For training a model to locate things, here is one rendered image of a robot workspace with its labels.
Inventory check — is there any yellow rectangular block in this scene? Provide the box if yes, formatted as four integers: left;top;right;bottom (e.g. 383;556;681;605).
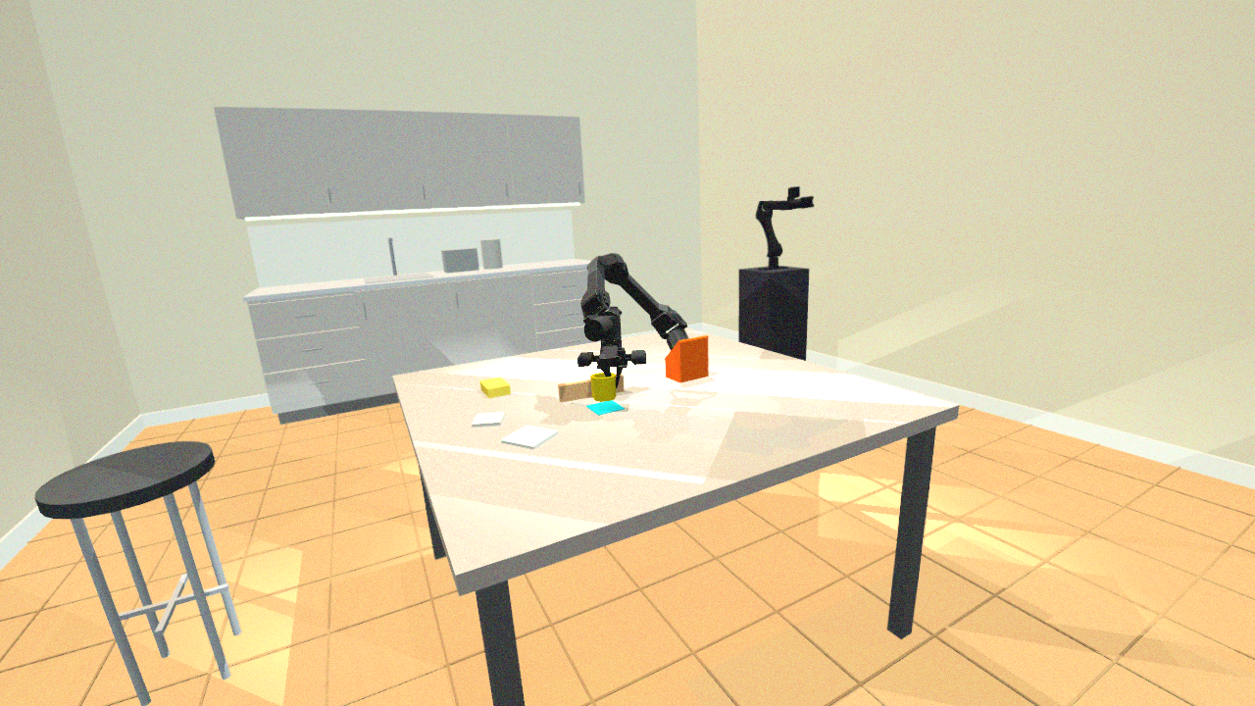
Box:
479;377;511;399

